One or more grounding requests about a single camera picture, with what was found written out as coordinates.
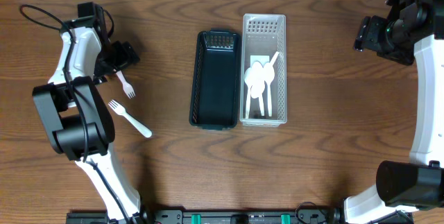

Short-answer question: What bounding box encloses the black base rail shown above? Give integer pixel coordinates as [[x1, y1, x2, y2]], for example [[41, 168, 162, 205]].
[[65, 203, 413, 224]]

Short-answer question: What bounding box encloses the white fork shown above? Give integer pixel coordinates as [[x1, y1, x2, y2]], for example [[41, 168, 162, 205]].
[[116, 71, 135, 98], [108, 100, 152, 138]]

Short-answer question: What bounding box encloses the white spoon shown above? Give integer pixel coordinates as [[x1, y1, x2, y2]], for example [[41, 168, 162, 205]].
[[244, 67, 255, 119], [251, 81, 265, 117], [250, 51, 280, 85]]

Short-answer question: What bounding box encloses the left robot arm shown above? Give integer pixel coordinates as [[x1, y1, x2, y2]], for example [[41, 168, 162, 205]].
[[32, 2, 149, 223]]

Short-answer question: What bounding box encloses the clear plastic basket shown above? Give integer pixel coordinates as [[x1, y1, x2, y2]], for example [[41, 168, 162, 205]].
[[239, 13, 287, 127]]

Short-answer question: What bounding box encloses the white spoon bowl down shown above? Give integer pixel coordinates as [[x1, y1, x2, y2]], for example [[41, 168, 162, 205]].
[[264, 62, 275, 117]]

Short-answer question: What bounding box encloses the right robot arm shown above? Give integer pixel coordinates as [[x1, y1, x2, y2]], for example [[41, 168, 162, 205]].
[[334, 0, 443, 223]]

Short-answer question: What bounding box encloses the black plastic basket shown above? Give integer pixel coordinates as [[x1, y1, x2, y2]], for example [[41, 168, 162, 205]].
[[189, 29, 241, 130]]

